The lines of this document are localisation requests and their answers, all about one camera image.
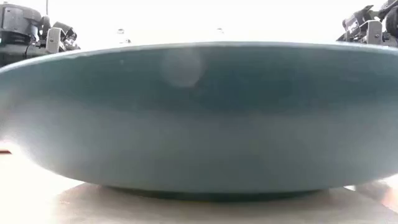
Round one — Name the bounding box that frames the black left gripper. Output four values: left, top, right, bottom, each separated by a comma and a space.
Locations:
40, 21, 81, 54

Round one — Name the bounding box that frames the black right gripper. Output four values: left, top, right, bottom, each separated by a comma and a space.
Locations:
336, 4, 388, 48

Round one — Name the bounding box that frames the dark teal plate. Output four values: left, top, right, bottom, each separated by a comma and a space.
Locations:
0, 40, 398, 202

